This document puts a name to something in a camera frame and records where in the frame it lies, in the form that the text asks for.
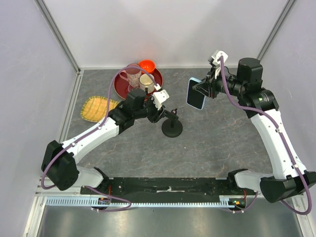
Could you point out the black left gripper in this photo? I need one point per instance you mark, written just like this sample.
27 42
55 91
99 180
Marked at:
157 114

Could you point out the yellow bamboo tray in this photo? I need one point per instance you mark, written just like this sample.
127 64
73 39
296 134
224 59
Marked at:
95 108

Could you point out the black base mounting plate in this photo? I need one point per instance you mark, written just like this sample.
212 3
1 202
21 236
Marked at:
126 186

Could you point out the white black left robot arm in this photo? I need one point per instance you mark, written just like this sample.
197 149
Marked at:
60 163

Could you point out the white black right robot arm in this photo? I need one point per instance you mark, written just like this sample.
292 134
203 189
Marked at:
244 90

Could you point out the pink floral mug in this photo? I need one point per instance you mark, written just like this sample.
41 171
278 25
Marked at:
131 74

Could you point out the black phone stand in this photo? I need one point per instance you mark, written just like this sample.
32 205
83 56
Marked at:
171 127

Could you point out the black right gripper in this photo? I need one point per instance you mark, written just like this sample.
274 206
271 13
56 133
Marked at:
209 88

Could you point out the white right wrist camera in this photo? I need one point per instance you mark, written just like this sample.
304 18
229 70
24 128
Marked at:
215 61

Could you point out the slotted grey cable duct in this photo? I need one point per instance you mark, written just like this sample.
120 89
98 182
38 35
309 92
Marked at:
162 199

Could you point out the smartphone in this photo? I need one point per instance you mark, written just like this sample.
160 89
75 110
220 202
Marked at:
194 98

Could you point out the orange bowl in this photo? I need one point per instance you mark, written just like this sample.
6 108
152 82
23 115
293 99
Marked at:
148 65

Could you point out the round red tray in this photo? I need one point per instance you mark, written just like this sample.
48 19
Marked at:
122 87

